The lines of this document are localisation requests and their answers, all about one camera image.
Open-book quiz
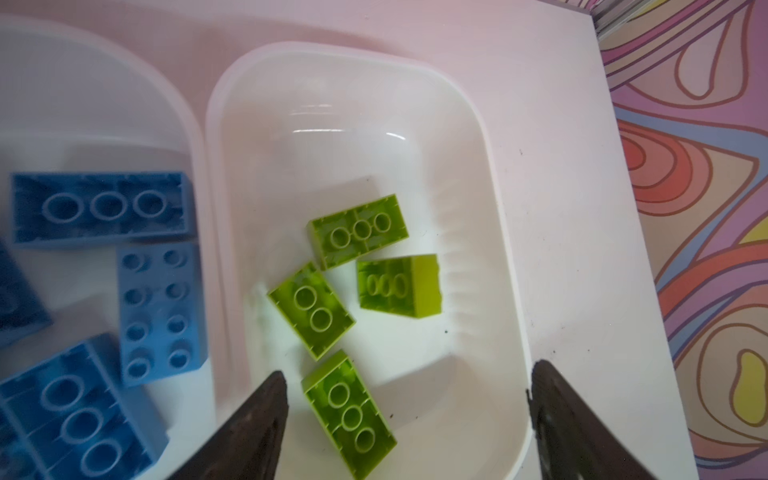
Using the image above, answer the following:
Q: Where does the blue lego pair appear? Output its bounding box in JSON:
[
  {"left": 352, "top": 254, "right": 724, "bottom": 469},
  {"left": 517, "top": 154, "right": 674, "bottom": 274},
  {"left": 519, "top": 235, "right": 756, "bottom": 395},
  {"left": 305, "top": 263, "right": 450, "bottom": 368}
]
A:
[{"left": 1, "top": 243, "right": 53, "bottom": 348}]

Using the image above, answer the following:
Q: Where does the white plastic bin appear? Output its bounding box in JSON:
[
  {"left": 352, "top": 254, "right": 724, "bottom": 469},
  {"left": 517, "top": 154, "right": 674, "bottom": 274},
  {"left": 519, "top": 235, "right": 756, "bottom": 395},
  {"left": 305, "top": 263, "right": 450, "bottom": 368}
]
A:
[
  {"left": 205, "top": 43, "right": 531, "bottom": 479},
  {"left": 1, "top": 16, "right": 223, "bottom": 479}
]

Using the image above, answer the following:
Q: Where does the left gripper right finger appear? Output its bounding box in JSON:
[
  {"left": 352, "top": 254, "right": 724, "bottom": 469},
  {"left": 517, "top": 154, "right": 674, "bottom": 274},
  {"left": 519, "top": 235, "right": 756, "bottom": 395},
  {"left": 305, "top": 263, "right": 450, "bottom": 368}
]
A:
[{"left": 527, "top": 360, "right": 653, "bottom": 479}]

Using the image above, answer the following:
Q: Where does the lone green lego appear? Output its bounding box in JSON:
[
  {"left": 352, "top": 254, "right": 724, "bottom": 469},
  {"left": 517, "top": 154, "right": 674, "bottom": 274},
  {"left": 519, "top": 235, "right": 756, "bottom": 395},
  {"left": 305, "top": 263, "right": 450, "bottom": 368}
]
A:
[{"left": 267, "top": 261, "right": 356, "bottom": 361}]

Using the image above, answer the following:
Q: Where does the blue lego mid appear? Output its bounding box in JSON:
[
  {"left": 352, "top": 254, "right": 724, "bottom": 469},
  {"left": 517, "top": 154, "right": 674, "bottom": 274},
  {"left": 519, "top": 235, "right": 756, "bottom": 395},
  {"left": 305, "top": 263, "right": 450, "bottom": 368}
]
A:
[{"left": 10, "top": 171, "right": 197, "bottom": 249}]

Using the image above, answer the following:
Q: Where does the right white plastic bin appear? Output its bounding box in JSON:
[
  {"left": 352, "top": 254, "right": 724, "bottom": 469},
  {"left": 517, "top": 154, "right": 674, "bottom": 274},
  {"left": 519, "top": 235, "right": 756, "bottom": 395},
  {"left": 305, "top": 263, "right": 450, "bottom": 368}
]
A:
[{"left": 205, "top": 43, "right": 531, "bottom": 479}]

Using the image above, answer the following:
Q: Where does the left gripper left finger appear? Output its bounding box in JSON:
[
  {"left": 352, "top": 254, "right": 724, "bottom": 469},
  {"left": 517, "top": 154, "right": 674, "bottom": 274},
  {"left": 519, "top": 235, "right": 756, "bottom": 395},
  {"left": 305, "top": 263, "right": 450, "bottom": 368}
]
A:
[{"left": 171, "top": 371, "right": 289, "bottom": 480}]

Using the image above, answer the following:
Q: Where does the extra blue lego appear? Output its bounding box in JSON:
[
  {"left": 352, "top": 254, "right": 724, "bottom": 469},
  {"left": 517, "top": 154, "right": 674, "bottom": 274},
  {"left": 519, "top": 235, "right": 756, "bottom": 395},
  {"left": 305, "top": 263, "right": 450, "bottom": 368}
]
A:
[{"left": 116, "top": 241, "right": 208, "bottom": 386}]

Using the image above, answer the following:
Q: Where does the green lego cluster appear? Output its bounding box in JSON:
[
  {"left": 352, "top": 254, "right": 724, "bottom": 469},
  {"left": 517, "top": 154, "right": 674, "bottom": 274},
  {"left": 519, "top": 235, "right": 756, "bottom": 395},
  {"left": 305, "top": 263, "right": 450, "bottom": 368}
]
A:
[{"left": 301, "top": 349, "right": 397, "bottom": 479}]

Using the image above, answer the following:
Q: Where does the middle white plastic bin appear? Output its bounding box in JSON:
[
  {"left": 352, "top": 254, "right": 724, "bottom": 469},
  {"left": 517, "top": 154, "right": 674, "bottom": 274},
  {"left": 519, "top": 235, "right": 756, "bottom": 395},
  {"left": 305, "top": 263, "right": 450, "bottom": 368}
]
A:
[{"left": 1, "top": 16, "right": 223, "bottom": 479}]

